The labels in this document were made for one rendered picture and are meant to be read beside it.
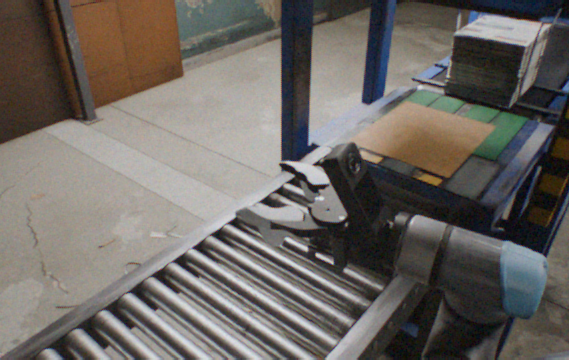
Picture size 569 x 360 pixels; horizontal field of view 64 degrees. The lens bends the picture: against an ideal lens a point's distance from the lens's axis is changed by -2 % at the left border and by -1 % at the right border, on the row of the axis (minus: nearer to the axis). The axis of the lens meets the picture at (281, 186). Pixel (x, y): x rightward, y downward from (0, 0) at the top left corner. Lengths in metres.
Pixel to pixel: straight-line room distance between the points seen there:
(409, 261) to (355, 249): 0.08
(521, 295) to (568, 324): 1.84
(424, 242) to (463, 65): 1.63
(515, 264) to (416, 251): 0.10
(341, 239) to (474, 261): 0.15
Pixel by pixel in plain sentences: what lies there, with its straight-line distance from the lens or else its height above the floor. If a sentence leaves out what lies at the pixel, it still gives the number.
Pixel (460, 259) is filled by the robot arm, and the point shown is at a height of 1.24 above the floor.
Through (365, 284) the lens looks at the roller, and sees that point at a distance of 1.11.
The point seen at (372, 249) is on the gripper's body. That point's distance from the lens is 0.59.
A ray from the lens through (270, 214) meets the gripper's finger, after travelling 0.58.
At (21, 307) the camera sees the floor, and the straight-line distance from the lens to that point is 2.40.
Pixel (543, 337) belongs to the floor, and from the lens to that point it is 2.28.
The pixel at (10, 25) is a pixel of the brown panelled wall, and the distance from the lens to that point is 3.71.
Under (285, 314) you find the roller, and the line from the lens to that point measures 1.03.
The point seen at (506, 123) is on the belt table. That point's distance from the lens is 1.98.
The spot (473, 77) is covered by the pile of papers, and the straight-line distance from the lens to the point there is 2.12.
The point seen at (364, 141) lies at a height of 0.80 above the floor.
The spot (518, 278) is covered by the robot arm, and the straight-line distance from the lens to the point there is 0.54.
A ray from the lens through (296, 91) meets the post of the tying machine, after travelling 1.63.
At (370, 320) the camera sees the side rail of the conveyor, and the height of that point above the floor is 0.80.
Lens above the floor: 1.58
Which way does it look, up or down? 34 degrees down
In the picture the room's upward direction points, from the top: straight up
